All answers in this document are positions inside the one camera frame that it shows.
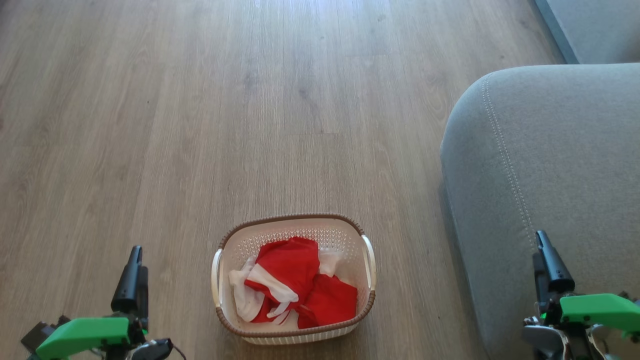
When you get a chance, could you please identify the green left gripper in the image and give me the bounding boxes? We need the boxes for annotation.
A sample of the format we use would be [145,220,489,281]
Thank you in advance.
[35,245,151,360]

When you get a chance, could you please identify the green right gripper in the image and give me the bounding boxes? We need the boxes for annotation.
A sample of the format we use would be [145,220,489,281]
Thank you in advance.
[532,230,640,335]

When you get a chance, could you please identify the red and white clothes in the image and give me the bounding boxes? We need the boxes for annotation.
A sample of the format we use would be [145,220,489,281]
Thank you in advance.
[244,236,359,330]

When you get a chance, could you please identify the grey fabric sofa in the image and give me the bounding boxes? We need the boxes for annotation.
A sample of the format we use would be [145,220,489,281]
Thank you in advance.
[440,0,640,360]

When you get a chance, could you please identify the white cloth garment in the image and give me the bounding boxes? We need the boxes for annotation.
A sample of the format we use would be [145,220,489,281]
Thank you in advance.
[228,248,346,323]

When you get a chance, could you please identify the white brown-rimmed laundry basket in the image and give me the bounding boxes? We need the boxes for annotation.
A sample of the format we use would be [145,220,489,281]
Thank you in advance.
[210,213,377,346]

